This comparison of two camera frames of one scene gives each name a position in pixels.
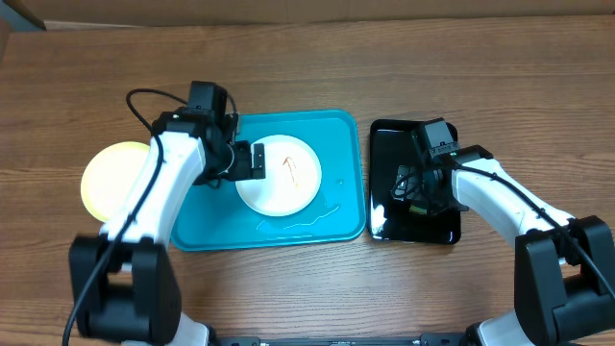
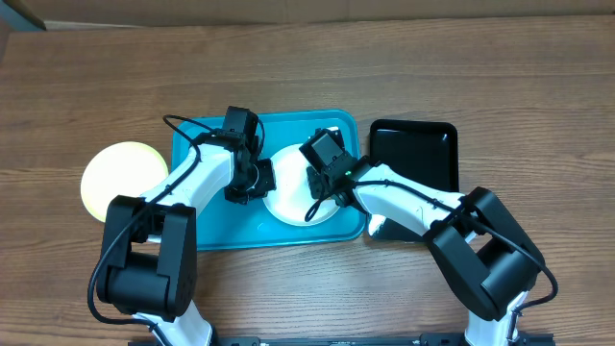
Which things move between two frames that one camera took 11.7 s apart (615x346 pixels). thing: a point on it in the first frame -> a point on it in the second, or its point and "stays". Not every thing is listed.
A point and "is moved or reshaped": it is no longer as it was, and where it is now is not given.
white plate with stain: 292,179 is moved or reshaped
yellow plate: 110,177 stays
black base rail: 425,339 stays
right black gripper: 428,202 -> 327,186
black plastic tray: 393,143 stays
